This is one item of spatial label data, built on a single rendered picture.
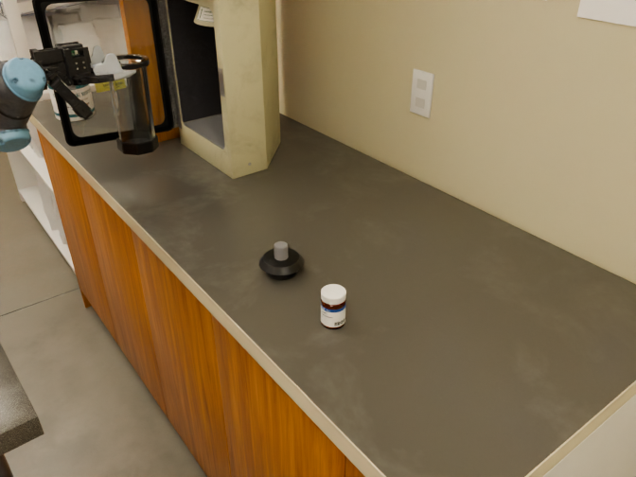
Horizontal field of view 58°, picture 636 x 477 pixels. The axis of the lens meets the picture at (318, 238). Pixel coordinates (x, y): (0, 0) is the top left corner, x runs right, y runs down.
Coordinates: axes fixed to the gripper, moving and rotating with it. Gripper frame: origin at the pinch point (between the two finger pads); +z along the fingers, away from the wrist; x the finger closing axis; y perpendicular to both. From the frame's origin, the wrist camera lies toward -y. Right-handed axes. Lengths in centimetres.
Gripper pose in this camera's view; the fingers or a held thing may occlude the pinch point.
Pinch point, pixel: (125, 69)
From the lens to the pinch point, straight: 151.5
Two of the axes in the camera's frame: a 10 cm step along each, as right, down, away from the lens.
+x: -6.0, -4.2, 6.8
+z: 8.0, -3.1, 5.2
